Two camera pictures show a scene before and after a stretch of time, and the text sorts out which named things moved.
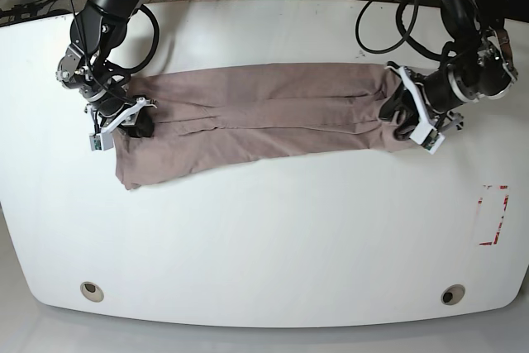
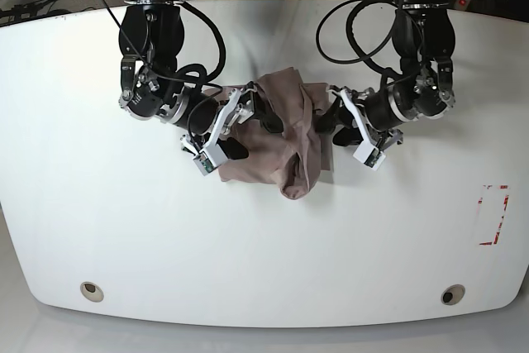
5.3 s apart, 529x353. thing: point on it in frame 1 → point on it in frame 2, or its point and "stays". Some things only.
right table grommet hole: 452,294 stays
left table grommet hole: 92,291 stays
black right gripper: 480,73 → 430,96
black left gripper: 83,66 → 145,95
